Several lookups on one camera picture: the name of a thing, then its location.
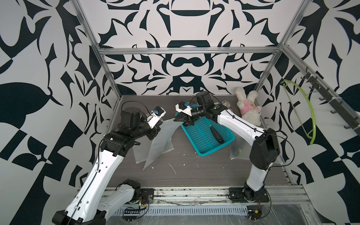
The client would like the teal plastic basket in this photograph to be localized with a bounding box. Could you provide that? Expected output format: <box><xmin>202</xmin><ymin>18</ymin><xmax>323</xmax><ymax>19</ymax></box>
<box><xmin>181</xmin><ymin>117</ymin><xmax>235</xmax><ymax>157</ymax></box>

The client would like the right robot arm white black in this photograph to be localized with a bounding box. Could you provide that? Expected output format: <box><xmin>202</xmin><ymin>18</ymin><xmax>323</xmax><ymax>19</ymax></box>
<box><xmin>174</xmin><ymin>91</ymin><xmax>280</xmax><ymax>193</ymax></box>

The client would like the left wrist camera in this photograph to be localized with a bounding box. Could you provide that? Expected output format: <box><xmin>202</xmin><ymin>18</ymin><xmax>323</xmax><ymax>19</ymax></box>
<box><xmin>147</xmin><ymin>106</ymin><xmax>166</xmax><ymax>129</ymax></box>

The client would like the aluminium frame rail front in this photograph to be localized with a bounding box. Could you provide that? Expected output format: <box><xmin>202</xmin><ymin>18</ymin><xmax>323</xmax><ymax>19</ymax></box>
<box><xmin>71</xmin><ymin>185</ymin><xmax>313</xmax><ymax>209</ymax></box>

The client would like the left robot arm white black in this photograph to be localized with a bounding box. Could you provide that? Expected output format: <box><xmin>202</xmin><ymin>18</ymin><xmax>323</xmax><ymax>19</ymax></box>
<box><xmin>52</xmin><ymin>106</ymin><xmax>166</xmax><ymax>225</ymax></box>

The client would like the green plastic hanger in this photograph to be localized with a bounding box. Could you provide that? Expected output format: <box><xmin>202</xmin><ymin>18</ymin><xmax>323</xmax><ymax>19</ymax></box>
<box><xmin>281</xmin><ymin>80</ymin><xmax>317</xmax><ymax>145</ymax></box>

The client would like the translucent zip-top bag top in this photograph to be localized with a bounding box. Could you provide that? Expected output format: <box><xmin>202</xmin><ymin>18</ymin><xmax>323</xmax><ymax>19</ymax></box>
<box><xmin>228</xmin><ymin>126</ymin><xmax>282</xmax><ymax>164</ymax></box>

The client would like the black wall hook rack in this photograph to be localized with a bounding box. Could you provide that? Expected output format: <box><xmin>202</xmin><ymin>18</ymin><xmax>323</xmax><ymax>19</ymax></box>
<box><xmin>302</xmin><ymin>67</ymin><xmax>360</xmax><ymax>136</ymax></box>

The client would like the translucent zip-top bag bottom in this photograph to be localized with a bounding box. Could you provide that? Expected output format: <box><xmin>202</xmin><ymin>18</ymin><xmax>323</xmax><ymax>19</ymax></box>
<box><xmin>132</xmin><ymin>136</ymin><xmax>174</xmax><ymax>164</ymax></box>

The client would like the translucent zip-top bag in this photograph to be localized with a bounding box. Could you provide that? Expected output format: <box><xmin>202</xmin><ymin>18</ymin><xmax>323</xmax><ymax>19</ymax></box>
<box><xmin>228</xmin><ymin>126</ymin><xmax>282</xmax><ymax>164</ymax></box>
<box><xmin>143</xmin><ymin>119</ymin><xmax>183</xmax><ymax>170</ymax></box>
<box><xmin>132</xmin><ymin>136</ymin><xmax>174</xmax><ymax>164</ymax></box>

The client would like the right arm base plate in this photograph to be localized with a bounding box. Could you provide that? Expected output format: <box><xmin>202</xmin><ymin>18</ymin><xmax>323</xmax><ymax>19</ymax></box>
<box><xmin>228</xmin><ymin>186</ymin><xmax>270</xmax><ymax>203</ymax></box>

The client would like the dark eggplant five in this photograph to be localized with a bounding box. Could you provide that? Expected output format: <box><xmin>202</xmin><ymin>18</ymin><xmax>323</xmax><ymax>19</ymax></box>
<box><xmin>210</xmin><ymin>125</ymin><xmax>224</xmax><ymax>144</ymax></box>

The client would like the white plush bunny pink shirt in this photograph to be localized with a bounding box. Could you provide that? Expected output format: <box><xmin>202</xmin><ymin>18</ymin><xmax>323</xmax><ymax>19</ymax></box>
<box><xmin>235</xmin><ymin>87</ymin><xmax>261</xmax><ymax>127</ymax></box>

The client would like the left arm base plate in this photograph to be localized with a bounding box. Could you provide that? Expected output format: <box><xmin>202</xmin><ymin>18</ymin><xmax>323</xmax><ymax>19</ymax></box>
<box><xmin>131</xmin><ymin>187</ymin><xmax>155</xmax><ymax>204</ymax></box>

